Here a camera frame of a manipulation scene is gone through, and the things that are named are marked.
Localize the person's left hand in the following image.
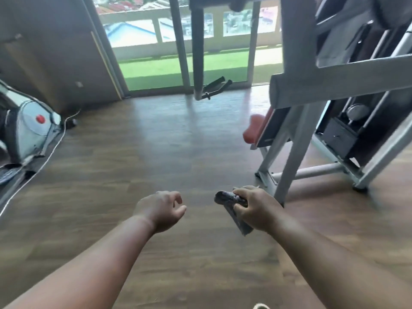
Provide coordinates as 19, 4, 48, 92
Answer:
133, 191, 187, 235

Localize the person's right hand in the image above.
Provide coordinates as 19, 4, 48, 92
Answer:
232, 186, 288, 235

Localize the dark grey cleaning cloth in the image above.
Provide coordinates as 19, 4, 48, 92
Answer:
214, 191, 254, 236

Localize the person's left forearm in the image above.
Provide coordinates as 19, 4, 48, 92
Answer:
0, 215, 157, 309

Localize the person's right forearm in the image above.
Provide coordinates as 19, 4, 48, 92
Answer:
268, 212, 412, 309

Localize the red padded machine seat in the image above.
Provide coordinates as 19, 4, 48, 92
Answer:
242, 108, 274, 146

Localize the black weight stack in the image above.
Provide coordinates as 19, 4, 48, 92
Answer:
322, 117, 359, 159

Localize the green artificial grass mat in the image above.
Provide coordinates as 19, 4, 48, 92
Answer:
118, 48, 284, 91

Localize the grey elliptical trainer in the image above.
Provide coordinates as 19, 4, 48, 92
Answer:
0, 79, 63, 209

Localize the black handle bar attachment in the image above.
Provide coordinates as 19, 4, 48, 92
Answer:
201, 77, 233, 101

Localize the grey weight machine frame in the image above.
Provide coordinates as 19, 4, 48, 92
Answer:
255, 0, 412, 206

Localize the grey vertical machine post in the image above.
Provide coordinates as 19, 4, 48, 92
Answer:
188, 0, 206, 101

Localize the sliding glass door frame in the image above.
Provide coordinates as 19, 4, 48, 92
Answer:
82, 0, 284, 99

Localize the balcony railing wall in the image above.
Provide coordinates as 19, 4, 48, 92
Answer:
100, 5, 283, 59

